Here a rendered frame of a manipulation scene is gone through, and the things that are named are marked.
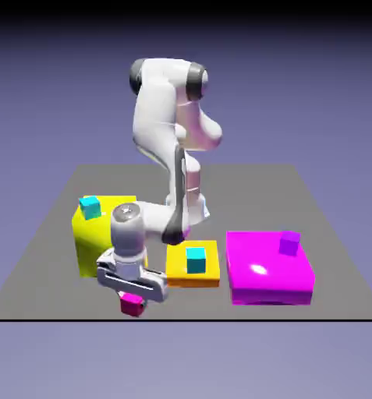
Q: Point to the small cyan cube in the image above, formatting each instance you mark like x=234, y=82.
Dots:
x=90, y=207
x=196, y=260

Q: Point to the large yellow box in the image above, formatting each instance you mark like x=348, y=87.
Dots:
x=90, y=237

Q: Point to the large orange box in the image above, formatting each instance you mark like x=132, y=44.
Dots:
x=179, y=265

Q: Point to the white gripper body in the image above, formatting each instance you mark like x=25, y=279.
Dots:
x=132, y=283

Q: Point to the small pink cube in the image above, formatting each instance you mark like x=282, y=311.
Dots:
x=130, y=304

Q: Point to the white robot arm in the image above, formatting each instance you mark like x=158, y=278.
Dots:
x=156, y=118

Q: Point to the large magenta box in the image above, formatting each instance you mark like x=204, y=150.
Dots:
x=263, y=271

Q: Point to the small purple cube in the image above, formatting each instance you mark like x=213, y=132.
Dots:
x=289, y=243

